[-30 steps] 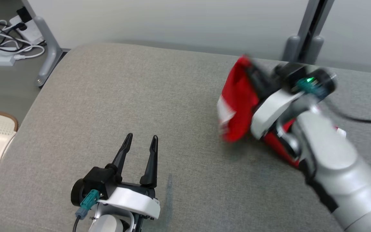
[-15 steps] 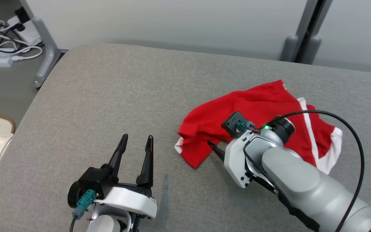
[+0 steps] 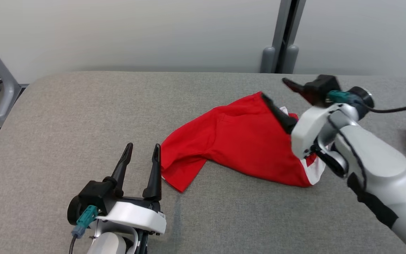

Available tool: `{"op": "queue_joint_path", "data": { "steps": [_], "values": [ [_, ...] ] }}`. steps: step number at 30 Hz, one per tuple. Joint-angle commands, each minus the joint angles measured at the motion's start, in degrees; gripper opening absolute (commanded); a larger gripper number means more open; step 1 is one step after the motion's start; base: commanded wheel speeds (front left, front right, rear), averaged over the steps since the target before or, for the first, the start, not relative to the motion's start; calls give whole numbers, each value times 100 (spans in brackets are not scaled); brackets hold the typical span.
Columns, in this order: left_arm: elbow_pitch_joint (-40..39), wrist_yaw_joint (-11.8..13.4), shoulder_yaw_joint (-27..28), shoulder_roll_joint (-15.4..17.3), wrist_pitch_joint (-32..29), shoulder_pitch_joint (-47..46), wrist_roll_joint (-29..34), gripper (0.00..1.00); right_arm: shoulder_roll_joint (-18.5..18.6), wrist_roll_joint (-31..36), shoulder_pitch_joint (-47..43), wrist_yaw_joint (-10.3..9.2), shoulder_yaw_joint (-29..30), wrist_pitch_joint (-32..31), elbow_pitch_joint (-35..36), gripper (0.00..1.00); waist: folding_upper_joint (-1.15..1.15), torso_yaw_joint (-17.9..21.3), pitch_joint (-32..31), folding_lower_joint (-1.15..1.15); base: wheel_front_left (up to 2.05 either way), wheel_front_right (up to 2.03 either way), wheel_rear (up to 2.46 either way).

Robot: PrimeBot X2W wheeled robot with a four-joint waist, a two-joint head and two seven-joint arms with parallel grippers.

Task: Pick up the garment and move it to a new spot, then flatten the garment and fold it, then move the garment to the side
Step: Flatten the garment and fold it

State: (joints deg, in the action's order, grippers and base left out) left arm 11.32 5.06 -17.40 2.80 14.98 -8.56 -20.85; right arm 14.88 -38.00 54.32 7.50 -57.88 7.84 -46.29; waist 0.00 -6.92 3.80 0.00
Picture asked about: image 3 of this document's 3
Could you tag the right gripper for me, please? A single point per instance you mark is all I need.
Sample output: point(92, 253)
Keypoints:
point(308, 130)

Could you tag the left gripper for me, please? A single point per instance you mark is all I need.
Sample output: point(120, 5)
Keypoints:
point(136, 215)

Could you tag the red white-striped shorts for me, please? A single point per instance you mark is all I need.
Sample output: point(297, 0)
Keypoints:
point(231, 141)

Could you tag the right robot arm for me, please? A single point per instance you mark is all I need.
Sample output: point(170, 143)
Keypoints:
point(382, 158)

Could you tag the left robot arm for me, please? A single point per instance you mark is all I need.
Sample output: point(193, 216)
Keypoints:
point(108, 245)

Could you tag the grey fabric sofa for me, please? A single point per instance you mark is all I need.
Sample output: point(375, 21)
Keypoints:
point(83, 113)

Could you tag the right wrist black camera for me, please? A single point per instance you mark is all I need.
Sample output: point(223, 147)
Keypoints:
point(321, 86)

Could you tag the wrist black camera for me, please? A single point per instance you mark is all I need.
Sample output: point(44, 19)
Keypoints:
point(93, 192)
point(321, 86)

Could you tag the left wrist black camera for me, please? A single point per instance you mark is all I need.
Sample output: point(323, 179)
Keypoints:
point(93, 192)

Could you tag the grey partition post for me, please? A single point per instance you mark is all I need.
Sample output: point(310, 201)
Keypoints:
point(282, 35)

